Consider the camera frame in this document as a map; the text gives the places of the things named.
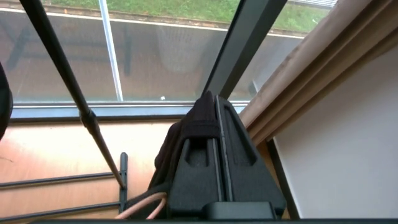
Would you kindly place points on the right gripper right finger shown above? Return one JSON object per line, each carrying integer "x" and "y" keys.
{"x": 248, "y": 180}

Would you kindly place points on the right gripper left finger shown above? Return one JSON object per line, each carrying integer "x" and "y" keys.
{"x": 199, "y": 180}

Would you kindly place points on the thin black shorts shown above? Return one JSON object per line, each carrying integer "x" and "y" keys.
{"x": 202, "y": 118}

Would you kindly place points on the pink clothes hanger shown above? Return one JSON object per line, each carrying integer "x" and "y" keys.
{"x": 140, "y": 203}

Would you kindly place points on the black clothes rack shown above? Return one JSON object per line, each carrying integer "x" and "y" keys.
{"x": 71, "y": 84}

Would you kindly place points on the beige curtain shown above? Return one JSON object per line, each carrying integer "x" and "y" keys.
{"x": 311, "y": 74}

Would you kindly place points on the window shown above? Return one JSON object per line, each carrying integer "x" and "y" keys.
{"x": 242, "y": 43}

